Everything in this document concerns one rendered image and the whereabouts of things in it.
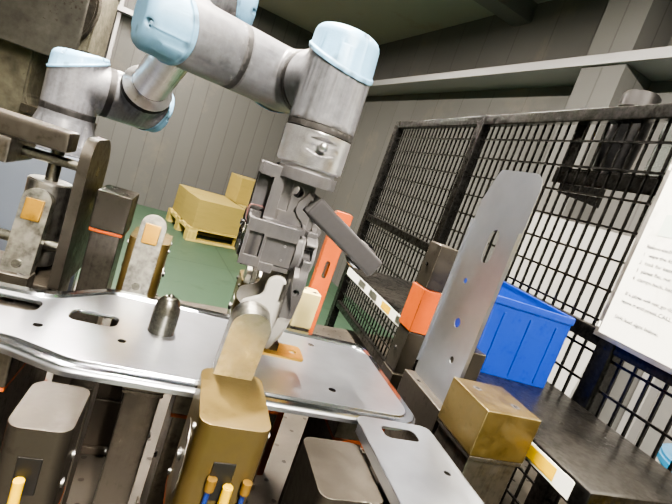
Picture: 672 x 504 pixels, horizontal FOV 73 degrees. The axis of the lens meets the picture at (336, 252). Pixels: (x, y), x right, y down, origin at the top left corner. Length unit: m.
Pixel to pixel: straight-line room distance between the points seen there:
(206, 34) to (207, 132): 6.45
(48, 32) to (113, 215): 4.96
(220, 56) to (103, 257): 0.39
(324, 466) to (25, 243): 0.49
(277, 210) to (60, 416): 0.27
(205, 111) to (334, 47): 6.48
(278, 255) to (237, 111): 6.56
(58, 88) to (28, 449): 0.89
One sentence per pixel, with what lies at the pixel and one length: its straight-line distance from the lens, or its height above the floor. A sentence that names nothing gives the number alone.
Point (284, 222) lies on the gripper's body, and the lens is 0.51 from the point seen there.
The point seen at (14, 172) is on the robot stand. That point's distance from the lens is 1.19.
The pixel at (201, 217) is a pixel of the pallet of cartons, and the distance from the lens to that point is 5.59.
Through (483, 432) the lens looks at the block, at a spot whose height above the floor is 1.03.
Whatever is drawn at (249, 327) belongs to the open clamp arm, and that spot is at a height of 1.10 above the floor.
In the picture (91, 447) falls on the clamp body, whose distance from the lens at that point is 0.89.
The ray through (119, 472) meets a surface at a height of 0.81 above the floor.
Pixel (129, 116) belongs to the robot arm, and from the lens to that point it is 1.24.
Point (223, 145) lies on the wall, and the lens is 7.01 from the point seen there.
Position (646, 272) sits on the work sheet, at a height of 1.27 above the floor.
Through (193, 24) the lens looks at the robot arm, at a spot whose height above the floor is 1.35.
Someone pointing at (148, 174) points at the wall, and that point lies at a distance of 6.96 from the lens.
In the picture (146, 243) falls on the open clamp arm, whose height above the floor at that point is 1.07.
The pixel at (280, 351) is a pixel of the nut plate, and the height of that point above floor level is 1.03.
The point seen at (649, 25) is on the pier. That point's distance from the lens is 3.43.
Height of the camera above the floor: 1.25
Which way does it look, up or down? 9 degrees down
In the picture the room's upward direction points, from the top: 19 degrees clockwise
